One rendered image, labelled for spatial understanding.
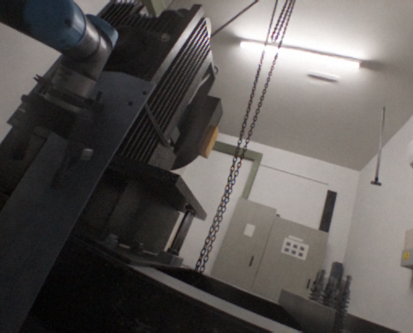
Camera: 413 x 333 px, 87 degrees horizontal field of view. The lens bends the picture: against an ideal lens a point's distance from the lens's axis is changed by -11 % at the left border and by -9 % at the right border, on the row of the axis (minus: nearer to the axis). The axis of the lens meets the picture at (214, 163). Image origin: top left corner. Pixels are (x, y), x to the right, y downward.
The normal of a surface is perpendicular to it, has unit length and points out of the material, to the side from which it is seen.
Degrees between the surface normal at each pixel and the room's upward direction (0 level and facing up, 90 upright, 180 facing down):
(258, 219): 90
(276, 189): 90
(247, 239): 90
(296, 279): 90
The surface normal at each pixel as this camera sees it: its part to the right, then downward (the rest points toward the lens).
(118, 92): 0.07, -0.35
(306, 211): -0.14, -0.43
